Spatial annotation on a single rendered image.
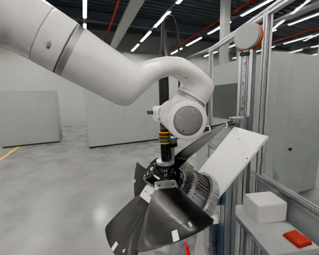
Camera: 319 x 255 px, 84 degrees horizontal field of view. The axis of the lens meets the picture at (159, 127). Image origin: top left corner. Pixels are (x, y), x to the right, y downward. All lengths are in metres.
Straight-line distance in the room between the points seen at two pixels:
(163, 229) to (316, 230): 0.82
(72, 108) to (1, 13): 12.46
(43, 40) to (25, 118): 7.60
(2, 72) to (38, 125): 6.20
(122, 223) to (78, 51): 0.72
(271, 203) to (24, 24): 1.17
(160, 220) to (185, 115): 0.36
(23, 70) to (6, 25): 12.90
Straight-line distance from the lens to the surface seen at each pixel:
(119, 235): 0.88
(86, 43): 0.32
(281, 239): 1.14
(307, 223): 1.24
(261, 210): 1.15
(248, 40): 1.28
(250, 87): 1.24
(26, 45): 0.33
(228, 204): 1.01
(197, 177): 0.85
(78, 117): 12.78
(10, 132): 8.08
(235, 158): 0.91
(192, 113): 0.37
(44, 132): 7.84
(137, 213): 0.84
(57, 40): 0.32
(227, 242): 1.13
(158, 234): 0.59
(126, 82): 0.33
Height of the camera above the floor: 1.53
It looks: 9 degrees down
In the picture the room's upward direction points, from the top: 2 degrees counter-clockwise
